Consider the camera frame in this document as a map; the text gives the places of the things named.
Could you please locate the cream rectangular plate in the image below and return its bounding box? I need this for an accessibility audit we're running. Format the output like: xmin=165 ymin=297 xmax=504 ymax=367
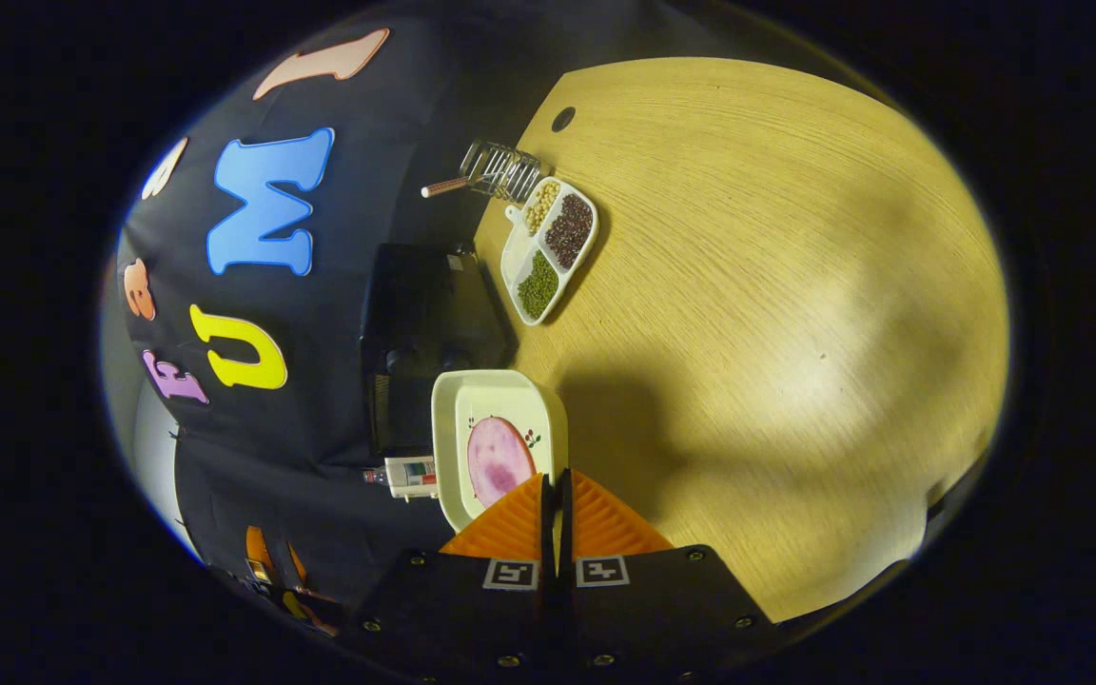
xmin=431 ymin=369 xmax=570 ymax=534

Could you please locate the black backdrop cloth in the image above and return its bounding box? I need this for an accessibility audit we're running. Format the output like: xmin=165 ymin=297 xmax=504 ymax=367
xmin=115 ymin=5 xmax=730 ymax=610

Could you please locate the black electric oven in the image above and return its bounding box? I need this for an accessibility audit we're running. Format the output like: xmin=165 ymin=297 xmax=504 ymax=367
xmin=361 ymin=243 xmax=519 ymax=458

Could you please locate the metal wire holder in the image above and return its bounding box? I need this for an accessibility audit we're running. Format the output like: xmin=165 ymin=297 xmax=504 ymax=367
xmin=460 ymin=140 xmax=544 ymax=204

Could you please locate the pink ham slice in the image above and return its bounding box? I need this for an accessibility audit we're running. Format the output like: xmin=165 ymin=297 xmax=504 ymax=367
xmin=467 ymin=416 xmax=538 ymax=508

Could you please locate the white divided bean tray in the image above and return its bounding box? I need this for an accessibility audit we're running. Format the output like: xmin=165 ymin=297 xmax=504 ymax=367
xmin=500 ymin=176 xmax=599 ymax=327

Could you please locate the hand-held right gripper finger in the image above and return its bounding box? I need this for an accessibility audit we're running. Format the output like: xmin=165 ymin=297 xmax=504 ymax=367
xmin=560 ymin=468 xmax=785 ymax=681
xmin=343 ymin=473 xmax=560 ymax=681

